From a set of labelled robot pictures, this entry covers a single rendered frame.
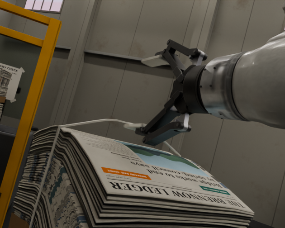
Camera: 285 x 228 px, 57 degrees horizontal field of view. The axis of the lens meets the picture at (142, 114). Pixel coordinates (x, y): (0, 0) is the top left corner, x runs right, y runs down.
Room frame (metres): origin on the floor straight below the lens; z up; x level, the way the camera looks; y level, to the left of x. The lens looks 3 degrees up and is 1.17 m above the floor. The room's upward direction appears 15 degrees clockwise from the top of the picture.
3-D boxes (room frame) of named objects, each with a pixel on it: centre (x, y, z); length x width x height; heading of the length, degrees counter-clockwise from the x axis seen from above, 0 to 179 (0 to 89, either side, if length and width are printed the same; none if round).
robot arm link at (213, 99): (0.36, -0.11, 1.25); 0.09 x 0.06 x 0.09; 123
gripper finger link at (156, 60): (0.54, 0.00, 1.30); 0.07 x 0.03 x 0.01; 33
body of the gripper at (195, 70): (0.42, -0.07, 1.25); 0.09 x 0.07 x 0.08; 33
